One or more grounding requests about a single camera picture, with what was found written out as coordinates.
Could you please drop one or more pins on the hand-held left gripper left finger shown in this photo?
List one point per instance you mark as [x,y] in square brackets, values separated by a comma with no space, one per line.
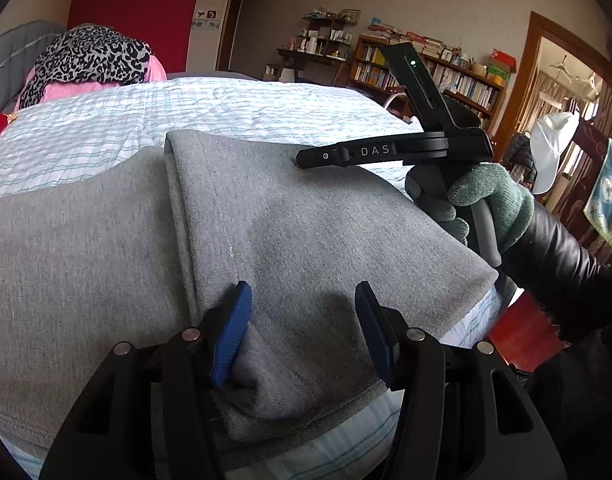
[231,335]

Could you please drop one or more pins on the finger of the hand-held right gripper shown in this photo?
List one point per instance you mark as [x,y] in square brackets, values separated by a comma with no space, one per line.
[346,155]

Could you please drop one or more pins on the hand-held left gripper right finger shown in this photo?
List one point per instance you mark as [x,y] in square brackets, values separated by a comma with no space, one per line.
[375,340]

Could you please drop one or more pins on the grey pants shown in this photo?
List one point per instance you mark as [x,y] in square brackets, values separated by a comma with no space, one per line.
[311,240]

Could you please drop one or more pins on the person's right forearm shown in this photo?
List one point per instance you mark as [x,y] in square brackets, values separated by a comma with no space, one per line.
[560,265]

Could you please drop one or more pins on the person's right hand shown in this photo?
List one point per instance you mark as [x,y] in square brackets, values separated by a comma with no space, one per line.
[505,200]

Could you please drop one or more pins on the wooden bookshelf with books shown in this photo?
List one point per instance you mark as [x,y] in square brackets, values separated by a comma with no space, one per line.
[470,90]

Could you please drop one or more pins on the stacks of books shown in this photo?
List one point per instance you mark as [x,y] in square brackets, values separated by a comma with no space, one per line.
[405,40]

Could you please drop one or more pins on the green and yellow box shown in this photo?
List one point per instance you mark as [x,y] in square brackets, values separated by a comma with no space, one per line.
[498,76]

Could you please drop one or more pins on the red cardboard box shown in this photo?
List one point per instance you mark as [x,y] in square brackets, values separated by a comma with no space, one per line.
[503,59]

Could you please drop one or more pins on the dark wooden desk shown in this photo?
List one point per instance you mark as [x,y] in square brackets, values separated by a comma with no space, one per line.
[311,57]

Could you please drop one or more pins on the dark hanging jacket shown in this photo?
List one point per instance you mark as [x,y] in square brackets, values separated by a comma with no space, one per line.
[518,157]

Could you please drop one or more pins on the small wooden desk shelf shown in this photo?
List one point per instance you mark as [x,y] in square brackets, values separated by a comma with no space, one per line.
[331,32]

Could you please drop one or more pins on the white cap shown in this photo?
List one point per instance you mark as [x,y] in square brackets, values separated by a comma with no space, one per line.
[553,150]

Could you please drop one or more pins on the dark wooden door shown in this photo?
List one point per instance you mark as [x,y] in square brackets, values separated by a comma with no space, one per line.
[246,20]

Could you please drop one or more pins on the dark wooden chair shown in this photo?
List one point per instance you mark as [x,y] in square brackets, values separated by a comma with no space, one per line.
[580,180]

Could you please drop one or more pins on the patterned teal towel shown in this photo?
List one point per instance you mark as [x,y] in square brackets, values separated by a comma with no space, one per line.
[608,195]

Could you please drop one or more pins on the pink pillow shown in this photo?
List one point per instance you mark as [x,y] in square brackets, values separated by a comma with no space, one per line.
[153,70]

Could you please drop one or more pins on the person's black jacket torso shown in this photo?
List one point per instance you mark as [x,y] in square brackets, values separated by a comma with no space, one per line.
[580,410]

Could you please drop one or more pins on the plaid bed sheet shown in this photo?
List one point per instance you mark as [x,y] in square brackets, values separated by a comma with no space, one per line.
[86,125]

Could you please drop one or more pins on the leopard print cloth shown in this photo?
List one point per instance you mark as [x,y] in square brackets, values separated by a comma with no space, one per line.
[91,55]

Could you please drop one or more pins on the grey padded headboard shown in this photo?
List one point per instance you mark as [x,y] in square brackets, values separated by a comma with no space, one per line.
[16,45]

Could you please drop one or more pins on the wooden door frame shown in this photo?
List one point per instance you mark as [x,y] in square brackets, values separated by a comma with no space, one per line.
[525,60]

